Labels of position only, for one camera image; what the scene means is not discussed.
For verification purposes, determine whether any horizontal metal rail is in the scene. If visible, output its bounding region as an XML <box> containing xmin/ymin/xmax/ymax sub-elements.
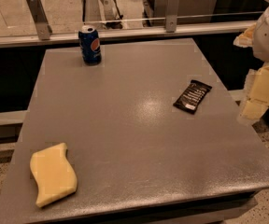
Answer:
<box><xmin>0</xmin><ymin>21</ymin><xmax>255</xmax><ymax>48</ymax></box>

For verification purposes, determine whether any yellow wavy sponge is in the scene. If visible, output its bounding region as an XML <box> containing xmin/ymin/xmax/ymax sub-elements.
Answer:
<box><xmin>30</xmin><ymin>143</ymin><xmax>78</xmax><ymax>208</ymax></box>

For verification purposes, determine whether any blue pepsi can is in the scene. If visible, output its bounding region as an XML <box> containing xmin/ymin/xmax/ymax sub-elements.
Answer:
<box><xmin>78</xmin><ymin>25</ymin><xmax>102</xmax><ymax>65</ymax></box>

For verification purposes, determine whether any metal rail bracket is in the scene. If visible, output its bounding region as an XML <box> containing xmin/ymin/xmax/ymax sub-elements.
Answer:
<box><xmin>26</xmin><ymin>0</ymin><xmax>52</xmax><ymax>40</ymax></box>
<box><xmin>165</xmin><ymin>0</ymin><xmax>179</xmax><ymax>33</ymax></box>

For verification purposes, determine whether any right metal rail bracket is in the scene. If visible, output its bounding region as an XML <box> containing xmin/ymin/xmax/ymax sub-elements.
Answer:
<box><xmin>165</xmin><ymin>0</ymin><xmax>179</xmax><ymax>33</ymax></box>

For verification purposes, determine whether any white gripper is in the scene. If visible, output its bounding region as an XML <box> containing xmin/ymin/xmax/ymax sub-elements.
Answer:
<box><xmin>234</xmin><ymin>7</ymin><xmax>269</xmax><ymax>124</ymax></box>

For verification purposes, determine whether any black rxbar chocolate wrapper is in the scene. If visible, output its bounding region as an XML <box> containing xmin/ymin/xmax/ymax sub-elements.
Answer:
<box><xmin>173</xmin><ymin>79</ymin><xmax>212</xmax><ymax>114</ymax></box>

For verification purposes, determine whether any left metal rail bracket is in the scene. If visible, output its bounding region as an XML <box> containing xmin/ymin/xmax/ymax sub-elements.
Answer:
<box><xmin>26</xmin><ymin>0</ymin><xmax>52</xmax><ymax>40</ymax></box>

